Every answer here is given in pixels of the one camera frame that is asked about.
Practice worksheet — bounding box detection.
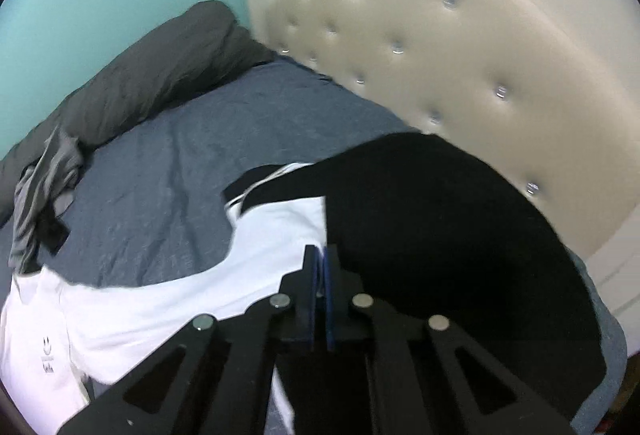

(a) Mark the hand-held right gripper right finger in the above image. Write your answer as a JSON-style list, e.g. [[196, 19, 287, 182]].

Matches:
[[322, 245, 576, 435]]

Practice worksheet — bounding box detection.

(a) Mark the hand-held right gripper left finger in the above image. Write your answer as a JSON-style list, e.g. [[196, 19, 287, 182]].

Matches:
[[57, 245, 321, 435]]

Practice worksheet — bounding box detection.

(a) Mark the white long-sleeve shirt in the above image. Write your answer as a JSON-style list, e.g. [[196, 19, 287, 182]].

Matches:
[[0, 197, 327, 435]]

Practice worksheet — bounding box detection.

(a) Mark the rolled dark grey duvet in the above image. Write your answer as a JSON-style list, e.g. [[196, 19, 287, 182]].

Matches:
[[0, 0, 276, 226]]

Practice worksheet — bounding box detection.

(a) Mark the cream tufted headboard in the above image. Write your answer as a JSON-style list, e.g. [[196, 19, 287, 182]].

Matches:
[[239, 0, 640, 316]]

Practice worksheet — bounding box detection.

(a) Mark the crumpled grey garment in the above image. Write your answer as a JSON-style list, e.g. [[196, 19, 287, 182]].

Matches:
[[9, 125, 85, 273]]

